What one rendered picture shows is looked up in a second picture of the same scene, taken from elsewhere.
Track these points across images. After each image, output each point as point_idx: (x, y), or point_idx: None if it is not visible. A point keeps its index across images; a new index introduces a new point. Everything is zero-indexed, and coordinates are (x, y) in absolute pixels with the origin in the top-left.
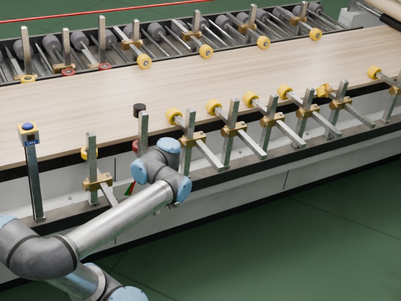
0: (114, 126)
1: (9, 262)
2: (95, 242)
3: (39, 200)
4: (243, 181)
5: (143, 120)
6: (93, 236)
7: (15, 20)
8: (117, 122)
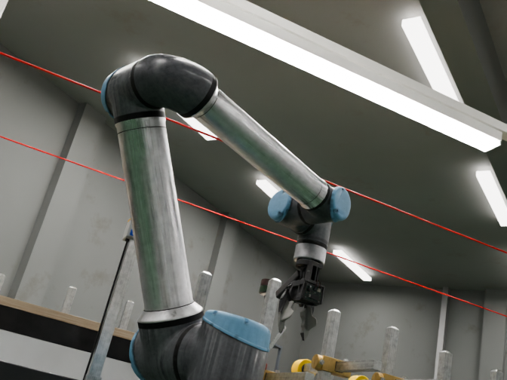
0: None
1: (139, 60)
2: (236, 108)
3: (107, 341)
4: None
5: (273, 288)
6: (236, 104)
7: (173, 120)
8: None
